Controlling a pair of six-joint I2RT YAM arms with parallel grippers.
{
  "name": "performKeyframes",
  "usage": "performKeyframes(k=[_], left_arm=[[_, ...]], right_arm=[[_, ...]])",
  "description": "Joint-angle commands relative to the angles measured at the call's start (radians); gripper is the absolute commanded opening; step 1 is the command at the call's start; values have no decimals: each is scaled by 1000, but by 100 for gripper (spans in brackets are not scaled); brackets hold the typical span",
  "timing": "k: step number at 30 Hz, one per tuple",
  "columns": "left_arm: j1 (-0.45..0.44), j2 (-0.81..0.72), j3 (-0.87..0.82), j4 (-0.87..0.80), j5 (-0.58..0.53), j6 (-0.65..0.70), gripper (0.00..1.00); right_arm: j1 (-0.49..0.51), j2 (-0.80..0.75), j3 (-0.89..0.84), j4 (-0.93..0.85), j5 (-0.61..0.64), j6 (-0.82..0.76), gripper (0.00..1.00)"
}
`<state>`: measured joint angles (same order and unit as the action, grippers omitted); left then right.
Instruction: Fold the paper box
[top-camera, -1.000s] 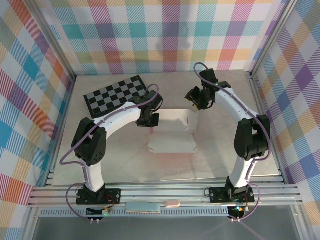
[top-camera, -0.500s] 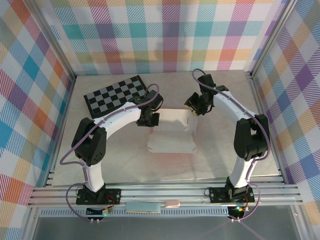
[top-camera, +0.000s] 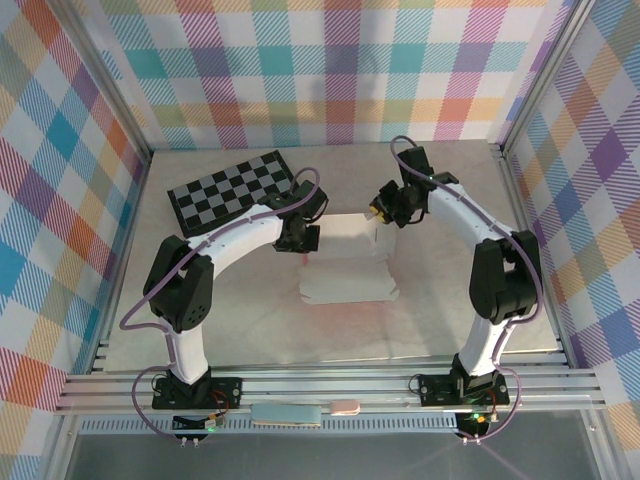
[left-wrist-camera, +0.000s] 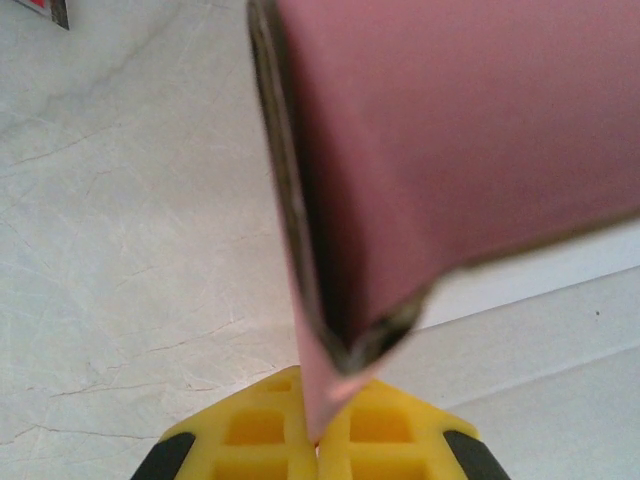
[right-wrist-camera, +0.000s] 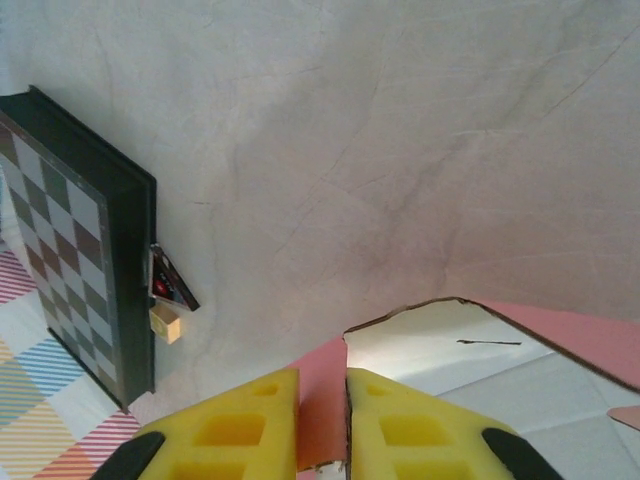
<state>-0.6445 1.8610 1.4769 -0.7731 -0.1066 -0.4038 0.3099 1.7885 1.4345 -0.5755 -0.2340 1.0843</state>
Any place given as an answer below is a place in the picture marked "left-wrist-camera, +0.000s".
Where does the pink paper box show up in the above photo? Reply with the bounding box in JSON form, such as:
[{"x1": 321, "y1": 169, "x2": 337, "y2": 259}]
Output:
[{"x1": 245, "y1": 0, "x2": 640, "y2": 446}]

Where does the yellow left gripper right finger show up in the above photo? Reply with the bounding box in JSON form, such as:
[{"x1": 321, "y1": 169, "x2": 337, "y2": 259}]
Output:
[{"x1": 318, "y1": 379, "x2": 506, "y2": 480}]

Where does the black checkered cloth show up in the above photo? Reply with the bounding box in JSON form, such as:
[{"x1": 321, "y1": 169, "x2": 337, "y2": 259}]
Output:
[{"x1": 0, "y1": 0, "x2": 71, "y2": 32}]

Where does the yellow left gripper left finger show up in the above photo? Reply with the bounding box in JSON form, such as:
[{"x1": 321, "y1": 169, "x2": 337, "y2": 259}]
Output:
[{"x1": 130, "y1": 365, "x2": 319, "y2": 480}]

